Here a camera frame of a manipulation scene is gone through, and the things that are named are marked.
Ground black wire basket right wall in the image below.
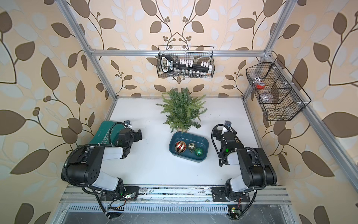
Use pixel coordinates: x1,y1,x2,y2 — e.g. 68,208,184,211
246,58,311,121

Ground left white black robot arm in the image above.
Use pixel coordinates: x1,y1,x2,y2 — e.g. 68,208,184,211
61,120,143,199

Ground green plastic tool case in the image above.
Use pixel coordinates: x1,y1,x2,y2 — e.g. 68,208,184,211
89,121,124,145

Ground small green christmas tree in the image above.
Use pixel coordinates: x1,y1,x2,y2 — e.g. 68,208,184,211
157,88,208,132

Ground green glitter ball ornament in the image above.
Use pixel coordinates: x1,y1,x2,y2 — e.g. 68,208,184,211
194,147,204,157

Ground black wire basket wall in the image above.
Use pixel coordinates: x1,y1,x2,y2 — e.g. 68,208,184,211
246,58,311,121
156,45,215,79

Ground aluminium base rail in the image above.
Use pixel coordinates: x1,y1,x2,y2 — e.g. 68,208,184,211
60,185,292,205

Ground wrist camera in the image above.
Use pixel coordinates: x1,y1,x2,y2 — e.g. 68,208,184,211
224,121,232,128
124,120,131,127

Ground black socket set holder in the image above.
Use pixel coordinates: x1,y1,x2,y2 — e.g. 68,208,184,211
157,54,215,74

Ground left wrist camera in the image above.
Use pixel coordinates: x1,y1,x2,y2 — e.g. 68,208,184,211
124,120,131,127

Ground red gold striped ornament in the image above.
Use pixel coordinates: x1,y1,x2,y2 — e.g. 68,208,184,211
175,141,187,154

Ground black wire basket back wall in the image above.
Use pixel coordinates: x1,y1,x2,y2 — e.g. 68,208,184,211
156,45,215,79

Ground gold ball ornament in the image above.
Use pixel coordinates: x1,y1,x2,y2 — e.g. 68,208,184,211
188,143,196,153

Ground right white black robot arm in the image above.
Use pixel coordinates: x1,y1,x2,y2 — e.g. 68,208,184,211
211,122,277,202

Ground teal plastic tray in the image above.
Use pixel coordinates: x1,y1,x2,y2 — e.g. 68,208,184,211
169,132,209,162

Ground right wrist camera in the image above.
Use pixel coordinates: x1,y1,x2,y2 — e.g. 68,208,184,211
224,121,232,128

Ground red item in basket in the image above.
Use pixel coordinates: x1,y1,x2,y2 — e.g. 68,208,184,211
253,78,266,90

